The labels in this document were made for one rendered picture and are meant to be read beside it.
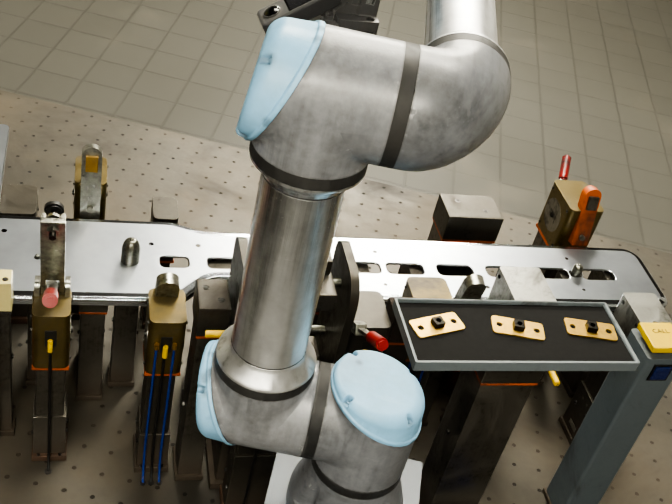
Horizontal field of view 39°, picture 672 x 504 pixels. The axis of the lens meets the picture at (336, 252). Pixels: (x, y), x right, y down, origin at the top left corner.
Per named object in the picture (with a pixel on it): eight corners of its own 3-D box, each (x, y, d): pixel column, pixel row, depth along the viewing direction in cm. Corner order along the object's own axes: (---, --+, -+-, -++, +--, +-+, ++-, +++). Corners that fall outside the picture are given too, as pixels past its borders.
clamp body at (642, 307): (587, 420, 204) (655, 293, 182) (609, 465, 195) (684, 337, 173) (556, 420, 202) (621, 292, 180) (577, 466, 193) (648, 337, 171)
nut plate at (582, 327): (612, 325, 155) (615, 320, 154) (617, 342, 152) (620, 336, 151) (562, 318, 154) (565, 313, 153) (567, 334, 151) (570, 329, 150)
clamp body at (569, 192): (529, 296, 233) (582, 173, 211) (549, 336, 223) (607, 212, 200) (497, 295, 231) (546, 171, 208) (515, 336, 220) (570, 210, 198)
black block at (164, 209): (164, 298, 208) (177, 188, 190) (167, 330, 200) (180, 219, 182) (140, 298, 206) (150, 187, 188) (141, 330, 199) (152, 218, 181)
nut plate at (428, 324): (453, 312, 150) (455, 307, 149) (465, 329, 147) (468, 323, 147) (407, 321, 146) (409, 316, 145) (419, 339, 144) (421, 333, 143)
